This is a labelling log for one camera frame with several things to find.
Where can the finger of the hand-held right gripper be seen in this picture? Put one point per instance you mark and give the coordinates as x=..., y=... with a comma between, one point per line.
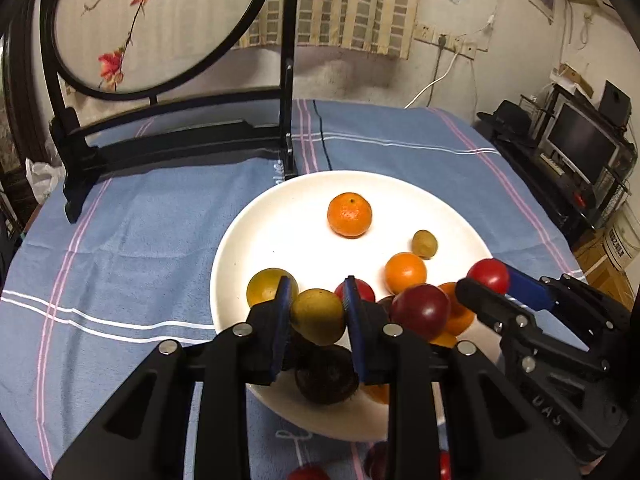
x=492, y=305
x=530, y=287

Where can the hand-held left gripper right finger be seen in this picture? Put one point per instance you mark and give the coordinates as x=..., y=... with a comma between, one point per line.
x=357, y=330

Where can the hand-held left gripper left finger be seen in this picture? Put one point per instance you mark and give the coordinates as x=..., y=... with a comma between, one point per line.
x=282, y=330

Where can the small red cherry tomato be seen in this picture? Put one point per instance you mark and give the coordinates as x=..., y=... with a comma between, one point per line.
x=365, y=291
x=444, y=466
x=307, y=473
x=487, y=271

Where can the round orange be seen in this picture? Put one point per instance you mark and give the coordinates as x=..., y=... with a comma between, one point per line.
x=405, y=272
x=461, y=321

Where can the dark brown passion fruit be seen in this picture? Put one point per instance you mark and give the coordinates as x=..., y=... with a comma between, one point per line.
x=385, y=305
x=376, y=460
x=325, y=375

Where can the yellow-green citrus fruit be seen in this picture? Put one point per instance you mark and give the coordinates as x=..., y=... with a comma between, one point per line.
x=317, y=316
x=265, y=285

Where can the small orange mandarin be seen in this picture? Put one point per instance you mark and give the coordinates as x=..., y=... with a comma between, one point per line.
x=442, y=341
x=377, y=393

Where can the dark red plum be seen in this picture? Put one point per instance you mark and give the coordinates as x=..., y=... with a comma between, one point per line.
x=420, y=310

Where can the small yellow-green lemon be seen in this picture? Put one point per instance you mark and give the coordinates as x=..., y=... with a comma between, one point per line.
x=425, y=243

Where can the white round plate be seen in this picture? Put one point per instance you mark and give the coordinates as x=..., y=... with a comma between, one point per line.
x=290, y=220

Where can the speckled orange mandarin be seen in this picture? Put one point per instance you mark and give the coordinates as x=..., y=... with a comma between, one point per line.
x=350, y=214

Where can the black low cabinet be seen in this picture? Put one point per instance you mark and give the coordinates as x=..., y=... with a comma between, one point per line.
x=530, y=175

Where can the white remote control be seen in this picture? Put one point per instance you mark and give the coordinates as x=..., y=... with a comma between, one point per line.
x=551, y=164

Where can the computer monitor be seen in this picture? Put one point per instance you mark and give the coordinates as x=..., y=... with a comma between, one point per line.
x=582, y=142

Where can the blue striped tablecloth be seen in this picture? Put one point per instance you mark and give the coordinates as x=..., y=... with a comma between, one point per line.
x=140, y=240

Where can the black hat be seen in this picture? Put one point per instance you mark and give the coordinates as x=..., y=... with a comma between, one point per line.
x=507, y=117

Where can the black speaker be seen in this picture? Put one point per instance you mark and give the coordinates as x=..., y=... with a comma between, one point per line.
x=615, y=102

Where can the white plastic bag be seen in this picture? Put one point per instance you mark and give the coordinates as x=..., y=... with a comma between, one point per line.
x=42, y=177

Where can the checked beige curtain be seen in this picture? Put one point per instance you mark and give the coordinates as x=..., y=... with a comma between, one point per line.
x=350, y=5

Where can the round embroidered bird screen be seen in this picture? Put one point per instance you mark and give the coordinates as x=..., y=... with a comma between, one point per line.
x=160, y=25

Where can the white wall socket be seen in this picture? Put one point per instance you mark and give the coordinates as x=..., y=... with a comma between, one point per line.
x=448, y=43
x=425, y=32
x=469, y=50

